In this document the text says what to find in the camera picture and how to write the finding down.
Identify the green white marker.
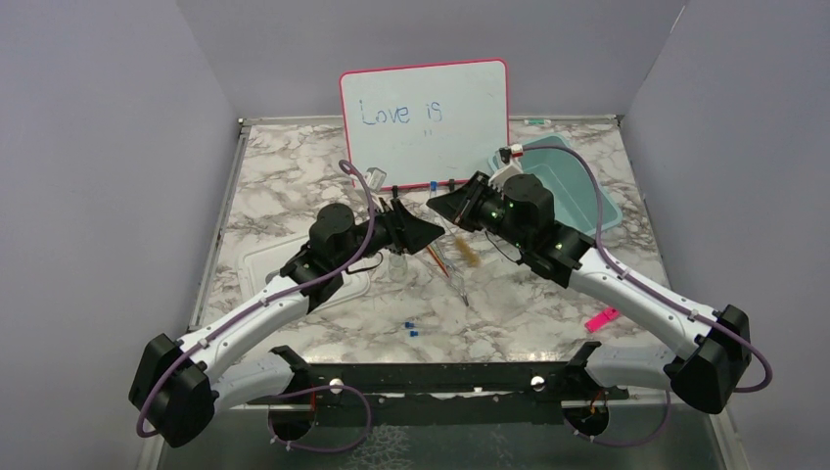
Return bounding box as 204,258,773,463
523,117,552,126

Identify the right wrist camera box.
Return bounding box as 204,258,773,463
488,143,524,191

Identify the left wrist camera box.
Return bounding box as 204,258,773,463
364,167,387,192

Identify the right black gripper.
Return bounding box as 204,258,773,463
428,170,531,252

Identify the brown test tube brush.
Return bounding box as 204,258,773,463
454,237,481,267

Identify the pink framed whiteboard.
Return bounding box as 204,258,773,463
339,59,509,189

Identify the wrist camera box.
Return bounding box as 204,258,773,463
488,143,524,191
364,167,387,192

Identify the red yellow pipette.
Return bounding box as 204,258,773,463
427,246,450,278

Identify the black front mounting rail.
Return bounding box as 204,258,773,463
250,342,629,444

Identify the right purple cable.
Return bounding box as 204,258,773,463
518,143,774,395

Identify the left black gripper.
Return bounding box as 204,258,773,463
335,197,445,270

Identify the pink highlighter marker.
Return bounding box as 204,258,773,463
584,307,620,333

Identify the small glass beaker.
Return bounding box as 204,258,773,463
388,254,408,283

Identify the white bin lid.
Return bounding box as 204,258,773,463
237,234,372,326

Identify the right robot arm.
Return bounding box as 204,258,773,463
427,172,752,414

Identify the metal test tube clamp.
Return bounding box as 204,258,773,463
430,238,470,306

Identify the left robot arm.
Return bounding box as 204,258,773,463
128,199,444,447

